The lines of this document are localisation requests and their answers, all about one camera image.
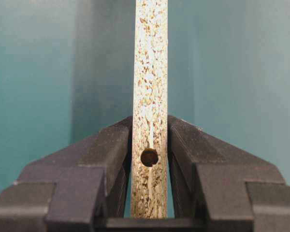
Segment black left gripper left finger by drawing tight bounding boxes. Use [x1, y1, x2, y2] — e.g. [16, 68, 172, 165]
[0, 117, 132, 232]

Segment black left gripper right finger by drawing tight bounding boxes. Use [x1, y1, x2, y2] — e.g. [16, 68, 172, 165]
[168, 116, 290, 232]

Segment white wooden particle board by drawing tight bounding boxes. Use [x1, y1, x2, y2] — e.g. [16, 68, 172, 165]
[131, 0, 168, 218]

